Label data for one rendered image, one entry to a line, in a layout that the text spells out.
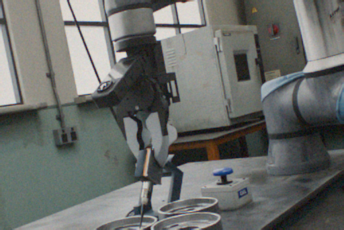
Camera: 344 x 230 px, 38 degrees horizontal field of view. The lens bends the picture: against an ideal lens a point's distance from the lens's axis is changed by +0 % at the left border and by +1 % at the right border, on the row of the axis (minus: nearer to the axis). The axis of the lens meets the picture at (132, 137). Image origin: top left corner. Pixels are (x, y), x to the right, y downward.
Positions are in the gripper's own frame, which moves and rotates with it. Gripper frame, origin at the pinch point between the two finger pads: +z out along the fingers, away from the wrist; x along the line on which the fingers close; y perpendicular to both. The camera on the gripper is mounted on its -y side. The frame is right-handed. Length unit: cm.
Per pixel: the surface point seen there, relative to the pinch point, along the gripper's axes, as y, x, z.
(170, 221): -2.1, -3.2, 9.7
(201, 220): 0.2, -7.5, 10.2
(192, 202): 10.4, -0.3, 9.8
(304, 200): 24.5, -15.6, 13.7
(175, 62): 210, 114, -32
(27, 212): 103, 155, 34
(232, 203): 16.9, -4.9, 12.0
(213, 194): 17.1, -1.3, 10.0
